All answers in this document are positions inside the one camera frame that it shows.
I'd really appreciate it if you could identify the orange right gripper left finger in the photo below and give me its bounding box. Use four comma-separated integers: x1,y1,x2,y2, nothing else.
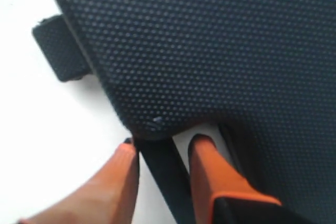
18,138,139,223

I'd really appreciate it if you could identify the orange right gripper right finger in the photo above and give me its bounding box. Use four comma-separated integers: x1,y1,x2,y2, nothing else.
188,135,282,223

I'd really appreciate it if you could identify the black plastic tool case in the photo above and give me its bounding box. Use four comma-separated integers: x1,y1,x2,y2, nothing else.
46,0,335,223

